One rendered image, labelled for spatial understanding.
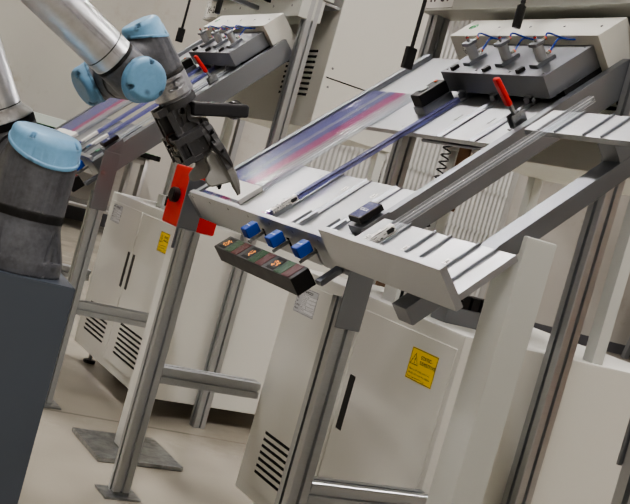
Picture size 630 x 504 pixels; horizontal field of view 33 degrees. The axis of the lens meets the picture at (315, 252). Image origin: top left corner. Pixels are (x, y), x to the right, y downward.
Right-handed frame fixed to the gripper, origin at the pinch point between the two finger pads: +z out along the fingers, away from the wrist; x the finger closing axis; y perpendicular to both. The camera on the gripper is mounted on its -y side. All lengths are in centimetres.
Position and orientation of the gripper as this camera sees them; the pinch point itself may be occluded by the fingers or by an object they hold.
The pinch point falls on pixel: (230, 185)
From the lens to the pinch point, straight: 206.6
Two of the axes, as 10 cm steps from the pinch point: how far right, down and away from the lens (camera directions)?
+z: 3.9, 8.4, 3.8
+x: 4.7, 1.7, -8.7
